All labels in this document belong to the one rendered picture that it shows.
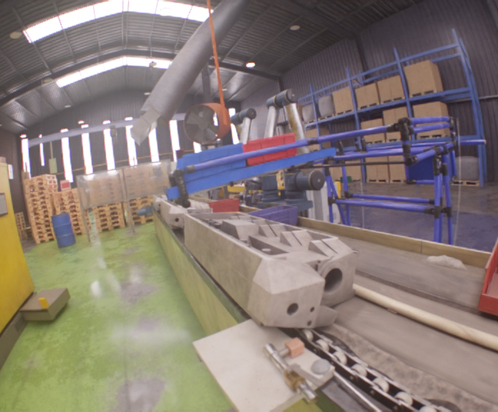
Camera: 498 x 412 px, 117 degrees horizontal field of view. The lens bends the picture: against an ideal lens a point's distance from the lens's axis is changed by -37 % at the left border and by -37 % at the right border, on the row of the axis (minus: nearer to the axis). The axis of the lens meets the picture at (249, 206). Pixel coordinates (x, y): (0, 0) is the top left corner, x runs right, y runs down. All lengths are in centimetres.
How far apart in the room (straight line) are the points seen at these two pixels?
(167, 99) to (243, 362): 772
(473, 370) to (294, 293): 49
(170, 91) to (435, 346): 806
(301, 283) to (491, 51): 1100
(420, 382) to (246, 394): 38
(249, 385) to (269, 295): 20
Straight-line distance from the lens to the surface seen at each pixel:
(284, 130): 315
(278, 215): 171
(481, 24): 1165
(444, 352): 70
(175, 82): 822
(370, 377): 59
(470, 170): 937
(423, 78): 1006
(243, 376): 57
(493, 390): 66
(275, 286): 54
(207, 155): 106
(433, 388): 63
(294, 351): 58
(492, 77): 1095
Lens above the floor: 122
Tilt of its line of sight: 9 degrees down
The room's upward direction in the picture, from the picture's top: 8 degrees counter-clockwise
